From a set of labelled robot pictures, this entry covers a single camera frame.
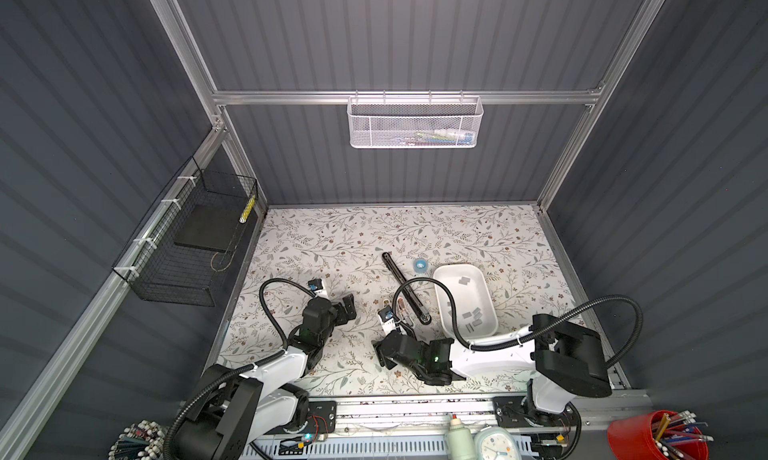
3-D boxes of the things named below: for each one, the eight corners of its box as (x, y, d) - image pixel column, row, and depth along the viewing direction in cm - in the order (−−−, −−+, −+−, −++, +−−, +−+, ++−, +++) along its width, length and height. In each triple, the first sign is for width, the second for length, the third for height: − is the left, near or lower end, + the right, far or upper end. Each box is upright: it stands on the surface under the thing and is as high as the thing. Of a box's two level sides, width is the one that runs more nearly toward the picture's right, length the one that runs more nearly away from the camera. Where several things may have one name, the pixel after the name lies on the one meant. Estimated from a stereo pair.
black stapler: (422, 326, 91) (423, 322, 89) (380, 258, 107) (380, 254, 105) (431, 321, 92) (432, 317, 90) (388, 255, 108) (388, 251, 106)
